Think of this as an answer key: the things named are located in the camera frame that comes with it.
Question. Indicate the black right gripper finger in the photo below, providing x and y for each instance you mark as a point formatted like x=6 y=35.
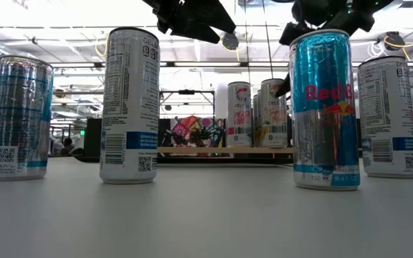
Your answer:
x=283 y=87

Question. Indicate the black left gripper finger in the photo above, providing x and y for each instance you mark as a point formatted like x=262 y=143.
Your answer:
x=210 y=28

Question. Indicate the Celsius Peach Vibe can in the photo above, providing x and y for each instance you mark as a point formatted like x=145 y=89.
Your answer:
x=238 y=118

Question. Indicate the wooden shelf black metal legs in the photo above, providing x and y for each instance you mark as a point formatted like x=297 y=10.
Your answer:
x=192 y=149

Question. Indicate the Red Bull sugarfree can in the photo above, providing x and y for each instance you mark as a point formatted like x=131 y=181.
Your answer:
x=323 y=125
x=20 y=118

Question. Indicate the Celsius can blue band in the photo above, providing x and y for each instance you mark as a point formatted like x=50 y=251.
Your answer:
x=129 y=107
x=387 y=118

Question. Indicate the black cabinet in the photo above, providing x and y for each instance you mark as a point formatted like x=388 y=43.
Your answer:
x=92 y=136

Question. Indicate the person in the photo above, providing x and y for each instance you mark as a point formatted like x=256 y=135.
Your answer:
x=66 y=145

